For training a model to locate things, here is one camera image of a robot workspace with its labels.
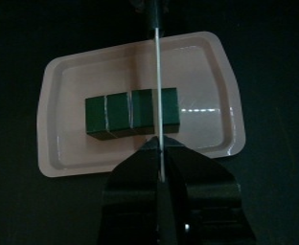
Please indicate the dark green sushi roll piece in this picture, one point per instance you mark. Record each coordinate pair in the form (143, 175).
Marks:
(119, 111)
(95, 115)
(170, 106)
(143, 108)

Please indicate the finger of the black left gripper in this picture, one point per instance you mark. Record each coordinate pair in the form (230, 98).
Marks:
(131, 197)
(208, 197)

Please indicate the pink plastic tray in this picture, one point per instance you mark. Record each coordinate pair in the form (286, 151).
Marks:
(97, 73)

